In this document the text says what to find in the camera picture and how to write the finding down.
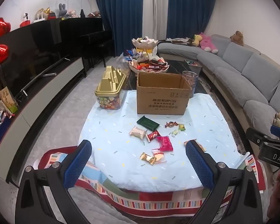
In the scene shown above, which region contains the black upright piano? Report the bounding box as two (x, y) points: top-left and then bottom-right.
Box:
(59, 17), (114, 68)

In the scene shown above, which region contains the grey television cabinet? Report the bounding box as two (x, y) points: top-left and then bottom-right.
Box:
(0, 57), (87, 185)

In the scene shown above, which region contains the small red snack packet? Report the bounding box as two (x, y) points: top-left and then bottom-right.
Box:
(147, 131), (161, 142)

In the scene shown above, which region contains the white router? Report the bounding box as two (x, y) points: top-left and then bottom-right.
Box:
(34, 13), (48, 23)

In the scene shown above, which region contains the grey rabbit plush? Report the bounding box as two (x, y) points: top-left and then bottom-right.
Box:
(58, 3), (69, 18)

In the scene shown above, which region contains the light blue confetti tablecloth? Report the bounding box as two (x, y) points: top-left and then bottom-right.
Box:
(79, 90), (244, 192)

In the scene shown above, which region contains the gold foil ornament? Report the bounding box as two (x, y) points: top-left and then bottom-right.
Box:
(36, 7), (51, 19)

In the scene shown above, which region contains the pile of assorted snack packets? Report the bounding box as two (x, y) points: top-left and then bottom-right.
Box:
(133, 36), (157, 43)
(131, 59), (168, 70)

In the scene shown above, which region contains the person's right hand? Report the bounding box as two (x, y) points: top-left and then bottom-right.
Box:
(268, 168), (280, 222)

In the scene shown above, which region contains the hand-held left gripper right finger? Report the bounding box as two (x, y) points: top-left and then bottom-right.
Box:
(185, 139), (264, 224)

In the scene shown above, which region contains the yellow plastic object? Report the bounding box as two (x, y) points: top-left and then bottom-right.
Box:
(136, 47), (154, 55)

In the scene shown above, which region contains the brown cardboard box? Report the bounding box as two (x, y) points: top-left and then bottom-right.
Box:
(136, 72), (193, 115)

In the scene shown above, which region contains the clear jar of brown nuts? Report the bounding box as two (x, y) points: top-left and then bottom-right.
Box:
(182, 71), (199, 98)

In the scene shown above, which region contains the gold candy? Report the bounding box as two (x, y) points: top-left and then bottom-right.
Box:
(139, 152), (157, 166)

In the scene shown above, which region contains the heap of blue snack packets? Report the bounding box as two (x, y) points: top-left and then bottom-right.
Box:
(125, 49), (140, 62)

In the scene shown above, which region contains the orange cream snack packet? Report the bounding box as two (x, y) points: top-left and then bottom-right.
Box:
(184, 139), (207, 152)

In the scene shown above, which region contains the grey curved sofa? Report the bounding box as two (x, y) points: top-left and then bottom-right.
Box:
(157, 34), (280, 145)

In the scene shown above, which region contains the brown plush toy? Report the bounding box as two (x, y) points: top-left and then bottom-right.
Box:
(230, 31), (244, 46)

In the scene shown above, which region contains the brown and white cloth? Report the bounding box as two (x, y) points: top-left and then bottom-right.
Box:
(166, 37), (196, 46)

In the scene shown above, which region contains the clear red-edged snack packet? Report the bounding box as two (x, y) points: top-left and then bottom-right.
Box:
(152, 148), (168, 164)

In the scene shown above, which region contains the dark green snack packet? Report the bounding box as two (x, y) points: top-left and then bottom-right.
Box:
(136, 115), (159, 131)

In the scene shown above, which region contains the blue curtain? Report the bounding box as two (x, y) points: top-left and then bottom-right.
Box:
(170, 0), (217, 41)
(93, 0), (145, 56)

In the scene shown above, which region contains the yellow plush toy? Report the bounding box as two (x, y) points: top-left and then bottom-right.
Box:
(192, 35), (203, 47)

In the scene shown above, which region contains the bright pink snack packet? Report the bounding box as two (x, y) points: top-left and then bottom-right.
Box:
(155, 136), (174, 152)

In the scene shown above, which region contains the beige pink snack packet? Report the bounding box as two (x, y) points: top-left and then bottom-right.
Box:
(129, 125), (147, 139)

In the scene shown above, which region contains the white sheer curtain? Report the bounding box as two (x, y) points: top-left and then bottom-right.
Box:
(142, 0), (174, 40)

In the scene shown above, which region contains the black curved television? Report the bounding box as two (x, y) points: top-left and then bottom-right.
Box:
(0, 24), (72, 94)

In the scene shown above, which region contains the two-tier white bowl stand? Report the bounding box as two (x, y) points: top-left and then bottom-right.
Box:
(129, 37), (170, 75)

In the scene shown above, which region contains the gold-lidded clear candy jar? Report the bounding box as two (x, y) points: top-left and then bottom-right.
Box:
(95, 66), (128, 110)

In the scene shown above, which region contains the blue box of packets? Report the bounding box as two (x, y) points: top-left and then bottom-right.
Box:
(0, 112), (13, 143)

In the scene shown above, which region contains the grey bin of small toys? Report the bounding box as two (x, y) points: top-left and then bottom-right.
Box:
(185, 59), (203, 69)

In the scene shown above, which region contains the black piano bench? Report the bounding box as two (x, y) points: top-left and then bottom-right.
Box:
(90, 40), (115, 68)

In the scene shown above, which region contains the green and yellow gift box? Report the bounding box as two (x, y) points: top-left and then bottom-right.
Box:
(0, 86), (19, 115)

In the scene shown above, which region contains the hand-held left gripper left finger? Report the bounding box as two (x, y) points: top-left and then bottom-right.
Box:
(15, 139), (92, 224)

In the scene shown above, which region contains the pink plush toy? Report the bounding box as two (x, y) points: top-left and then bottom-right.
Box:
(199, 33), (218, 54)

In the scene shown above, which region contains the clear bag of peanuts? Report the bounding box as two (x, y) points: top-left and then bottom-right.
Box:
(115, 56), (131, 75)

